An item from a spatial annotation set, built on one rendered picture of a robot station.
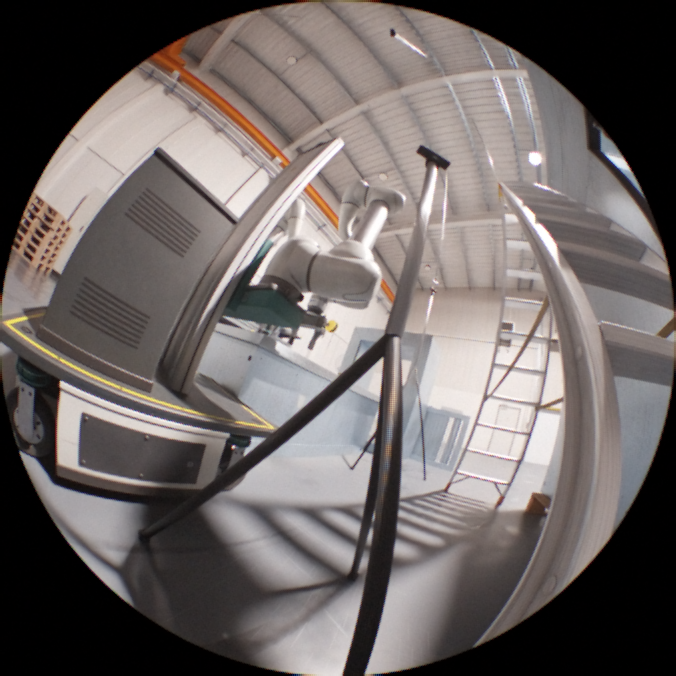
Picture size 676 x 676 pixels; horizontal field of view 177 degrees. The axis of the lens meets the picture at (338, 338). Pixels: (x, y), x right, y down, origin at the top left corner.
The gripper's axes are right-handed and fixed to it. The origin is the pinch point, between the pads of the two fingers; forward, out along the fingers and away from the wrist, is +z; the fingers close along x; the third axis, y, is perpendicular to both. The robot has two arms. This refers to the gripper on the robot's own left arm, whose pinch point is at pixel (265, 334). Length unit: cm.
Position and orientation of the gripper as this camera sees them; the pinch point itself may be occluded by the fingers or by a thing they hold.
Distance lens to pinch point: 121.8
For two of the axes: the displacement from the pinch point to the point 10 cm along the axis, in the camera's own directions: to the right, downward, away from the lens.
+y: 4.8, 4.0, 7.8
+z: -3.5, 9.0, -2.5
